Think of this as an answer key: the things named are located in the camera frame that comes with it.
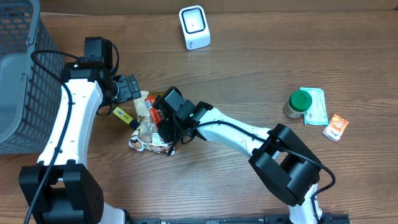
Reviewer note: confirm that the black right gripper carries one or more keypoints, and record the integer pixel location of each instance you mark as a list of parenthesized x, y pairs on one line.
[(171, 136)]

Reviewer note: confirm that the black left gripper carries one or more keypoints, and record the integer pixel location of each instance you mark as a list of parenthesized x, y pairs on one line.
[(126, 88)]

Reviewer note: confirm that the red chocolate bar wrapper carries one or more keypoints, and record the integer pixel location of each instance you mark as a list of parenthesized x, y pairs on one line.
[(156, 115)]

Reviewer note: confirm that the brown snack bag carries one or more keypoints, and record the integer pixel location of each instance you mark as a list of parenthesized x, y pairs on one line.
[(147, 137)]

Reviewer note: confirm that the yellow highlighter marker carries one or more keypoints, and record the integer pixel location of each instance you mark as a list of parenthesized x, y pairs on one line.
[(133, 123)]

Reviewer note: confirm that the green lid jar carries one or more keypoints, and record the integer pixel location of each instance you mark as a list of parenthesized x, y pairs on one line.
[(298, 103)]

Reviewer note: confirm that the teal wet wipes pack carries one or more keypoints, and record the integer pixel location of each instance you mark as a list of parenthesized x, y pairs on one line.
[(316, 115)]

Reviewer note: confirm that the orange tissue pack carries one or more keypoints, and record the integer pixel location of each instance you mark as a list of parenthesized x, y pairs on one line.
[(335, 128)]

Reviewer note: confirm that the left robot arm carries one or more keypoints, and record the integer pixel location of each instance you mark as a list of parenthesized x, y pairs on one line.
[(60, 188)]

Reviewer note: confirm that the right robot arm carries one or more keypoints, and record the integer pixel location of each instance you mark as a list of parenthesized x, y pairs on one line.
[(285, 165)]

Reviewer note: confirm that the white barcode scanner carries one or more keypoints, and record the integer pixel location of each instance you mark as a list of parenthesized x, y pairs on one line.
[(194, 27)]

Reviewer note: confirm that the grey plastic mesh basket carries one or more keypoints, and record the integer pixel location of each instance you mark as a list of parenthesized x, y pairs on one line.
[(30, 97)]

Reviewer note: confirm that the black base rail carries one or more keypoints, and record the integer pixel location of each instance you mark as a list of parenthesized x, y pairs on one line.
[(327, 218)]

